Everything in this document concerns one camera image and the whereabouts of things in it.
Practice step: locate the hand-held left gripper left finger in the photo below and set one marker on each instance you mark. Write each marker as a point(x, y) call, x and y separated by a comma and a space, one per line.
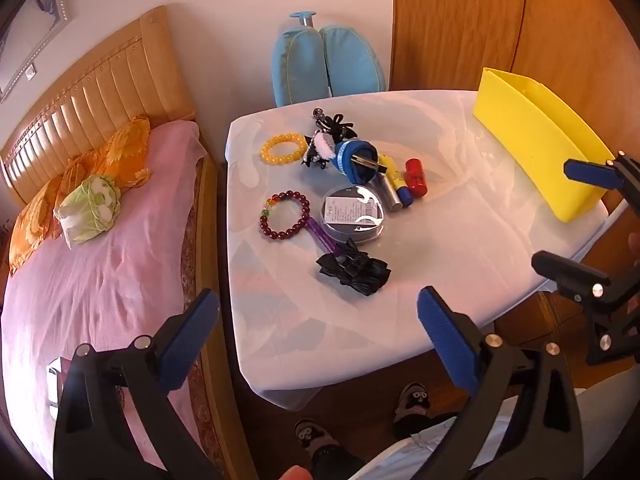
point(187, 345)

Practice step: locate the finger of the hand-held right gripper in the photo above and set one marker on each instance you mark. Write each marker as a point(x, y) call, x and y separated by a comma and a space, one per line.
point(570, 275)
point(592, 172)

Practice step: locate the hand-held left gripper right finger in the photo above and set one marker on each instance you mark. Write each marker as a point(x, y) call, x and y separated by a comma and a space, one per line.
point(447, 340)

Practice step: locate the yellow plastic bin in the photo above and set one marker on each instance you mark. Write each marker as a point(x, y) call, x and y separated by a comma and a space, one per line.
point(540, 135)

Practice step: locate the black bow hair clip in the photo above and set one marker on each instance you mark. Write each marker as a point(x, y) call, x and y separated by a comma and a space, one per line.
point(352, 267)

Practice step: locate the round clear case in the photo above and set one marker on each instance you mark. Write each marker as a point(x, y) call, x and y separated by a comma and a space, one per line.
point(350, 212)

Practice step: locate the red tube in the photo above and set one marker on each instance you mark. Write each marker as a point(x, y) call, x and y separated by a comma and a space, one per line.
point(416, 177)

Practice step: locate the fuzzy grey-white hair clip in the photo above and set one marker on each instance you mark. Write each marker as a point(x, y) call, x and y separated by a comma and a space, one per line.
point(322, 144)

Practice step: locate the black pearl hair claw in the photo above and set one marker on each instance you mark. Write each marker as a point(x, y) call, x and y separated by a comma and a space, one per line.
point(332, 122)

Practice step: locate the person's right hand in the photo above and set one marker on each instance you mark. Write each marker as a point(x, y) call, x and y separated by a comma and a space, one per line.
point(635, 244)

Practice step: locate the person's left hand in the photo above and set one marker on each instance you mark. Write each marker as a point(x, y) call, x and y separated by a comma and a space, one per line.
point(296, 474)

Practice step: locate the grey cartoon slipper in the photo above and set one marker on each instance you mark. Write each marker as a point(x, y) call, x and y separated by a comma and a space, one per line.
point(411, 402)
point(311, 435)

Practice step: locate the person's light trousers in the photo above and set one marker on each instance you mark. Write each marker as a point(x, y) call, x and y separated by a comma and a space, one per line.
point(400, 460)

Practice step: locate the white red box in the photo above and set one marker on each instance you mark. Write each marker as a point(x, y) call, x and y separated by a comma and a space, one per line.
point(57, 380)

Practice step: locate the silver tube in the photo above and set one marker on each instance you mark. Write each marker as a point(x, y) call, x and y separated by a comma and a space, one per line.
point(391, 194)

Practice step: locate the purple tube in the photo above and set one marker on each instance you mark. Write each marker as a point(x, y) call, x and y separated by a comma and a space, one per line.
point(322, 235)

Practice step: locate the yellow blue tube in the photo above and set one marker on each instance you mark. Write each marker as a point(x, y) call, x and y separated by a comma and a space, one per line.
point(398, 181)

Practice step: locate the cabbage plush toy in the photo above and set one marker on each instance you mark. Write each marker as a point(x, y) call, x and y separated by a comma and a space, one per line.
point(87, 207)

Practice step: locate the wooden wardrobe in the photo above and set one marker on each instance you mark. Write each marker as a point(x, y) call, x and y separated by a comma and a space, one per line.
point(450, 25)

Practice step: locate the wooden bed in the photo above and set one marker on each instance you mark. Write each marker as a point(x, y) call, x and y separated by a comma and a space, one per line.
point(100, 90)

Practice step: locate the blue chair backrest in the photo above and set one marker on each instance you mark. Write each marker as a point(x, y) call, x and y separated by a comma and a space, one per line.
point(300, 65)

